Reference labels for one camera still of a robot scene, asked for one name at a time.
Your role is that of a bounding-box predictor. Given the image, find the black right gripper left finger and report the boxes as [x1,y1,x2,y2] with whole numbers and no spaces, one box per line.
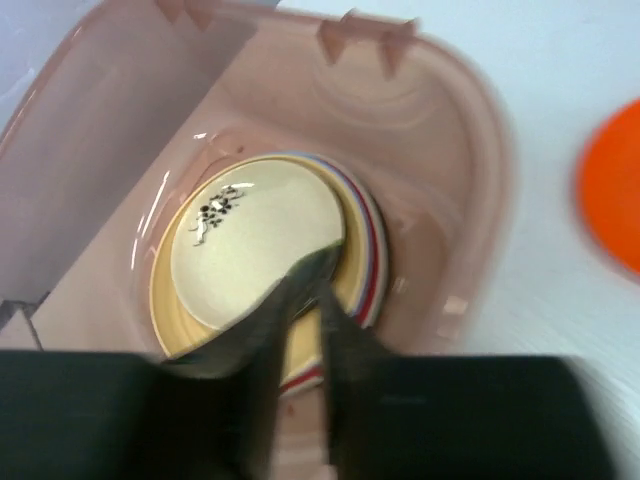
[1,248,330,479]

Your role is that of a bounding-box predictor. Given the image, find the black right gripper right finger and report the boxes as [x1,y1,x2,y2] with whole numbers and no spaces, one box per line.
[314,249,621,480]

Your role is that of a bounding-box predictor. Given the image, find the red teal floral plate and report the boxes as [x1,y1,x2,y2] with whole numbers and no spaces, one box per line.
[279,154,392,399]

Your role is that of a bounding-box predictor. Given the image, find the beige peach plate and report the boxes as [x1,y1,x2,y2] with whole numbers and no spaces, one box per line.
[149,153,375,357]

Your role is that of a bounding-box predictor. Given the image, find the orange plastic plate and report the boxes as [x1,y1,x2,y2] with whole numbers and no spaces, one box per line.
[575,99,639,275]

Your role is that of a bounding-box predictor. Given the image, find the pink translucent plastic bin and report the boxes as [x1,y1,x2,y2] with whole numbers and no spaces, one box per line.
[0,0,516,480]

